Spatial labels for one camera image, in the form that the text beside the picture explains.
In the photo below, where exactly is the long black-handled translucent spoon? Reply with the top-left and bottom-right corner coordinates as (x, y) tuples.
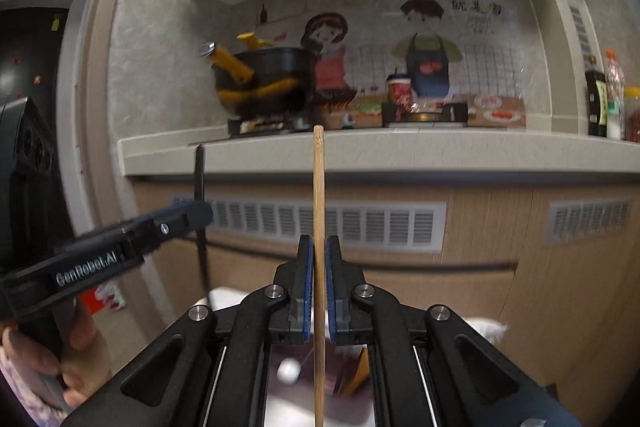
(193, 144), (213, 308)

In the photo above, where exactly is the person's left hand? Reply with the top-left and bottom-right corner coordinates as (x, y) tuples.
(2, 300), (112, 409)

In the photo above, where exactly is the white round ladle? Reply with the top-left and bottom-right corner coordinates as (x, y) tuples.
(277, 358), (303, 386)

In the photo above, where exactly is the long grey vent grille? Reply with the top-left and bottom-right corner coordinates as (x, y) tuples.
(169, 193), (449, 255)

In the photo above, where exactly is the maroon plastic utensil caddy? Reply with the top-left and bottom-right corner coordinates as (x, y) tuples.
(264, 343), (374, 427)

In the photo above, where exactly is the white textured table cloth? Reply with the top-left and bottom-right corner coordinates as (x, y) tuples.
(200, 286), (509, 345)

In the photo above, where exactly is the black cooking pot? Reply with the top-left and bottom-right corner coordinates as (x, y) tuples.
(201, 41), (317, 119)

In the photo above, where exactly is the red paper cup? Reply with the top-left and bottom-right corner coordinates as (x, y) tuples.
(386, 72), (413, 112)

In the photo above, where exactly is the small grey vent grille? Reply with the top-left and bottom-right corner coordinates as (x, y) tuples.
(544, 198), (631, 246)

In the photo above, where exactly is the dark soy sauce bottle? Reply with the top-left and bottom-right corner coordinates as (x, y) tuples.
(585, 55), (608, 138)

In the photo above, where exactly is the red-filled jar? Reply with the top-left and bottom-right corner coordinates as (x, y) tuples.
(625, 87), (640, 143)

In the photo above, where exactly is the clear seasoning bottle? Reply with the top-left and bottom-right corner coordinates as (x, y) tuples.
(605, 49), (626, 141)

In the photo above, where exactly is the cartoon couple wall sticker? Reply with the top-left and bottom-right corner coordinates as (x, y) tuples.
(300, 0), (463, 107)

